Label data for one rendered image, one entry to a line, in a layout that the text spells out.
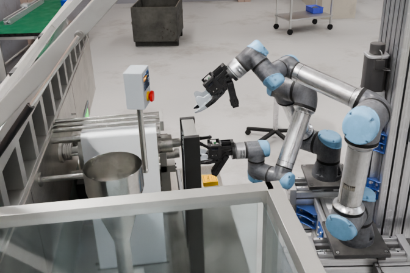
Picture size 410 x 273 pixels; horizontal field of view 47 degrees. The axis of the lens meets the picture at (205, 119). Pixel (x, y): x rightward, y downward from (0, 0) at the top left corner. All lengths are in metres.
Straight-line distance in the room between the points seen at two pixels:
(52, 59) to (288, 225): 0.49
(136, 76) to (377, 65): 1.09
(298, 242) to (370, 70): 1.30
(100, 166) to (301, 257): 0.63
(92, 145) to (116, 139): 0.08
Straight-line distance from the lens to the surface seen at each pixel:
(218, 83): 1.78
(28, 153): 1.38
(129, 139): 1.51
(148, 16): 7.71
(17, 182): 1.25
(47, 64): 0.86
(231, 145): 2.00
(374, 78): 1.99
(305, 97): 2.02
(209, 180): 2.19
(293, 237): 0.78
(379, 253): 2.04
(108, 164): 1.21
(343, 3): 9.78
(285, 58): 1.86
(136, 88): 1.19
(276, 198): 0.86
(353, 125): 1.62
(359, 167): 1.71
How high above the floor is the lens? 2.08
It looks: 24 degrees down
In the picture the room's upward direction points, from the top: 2 degrees counter-clockwise
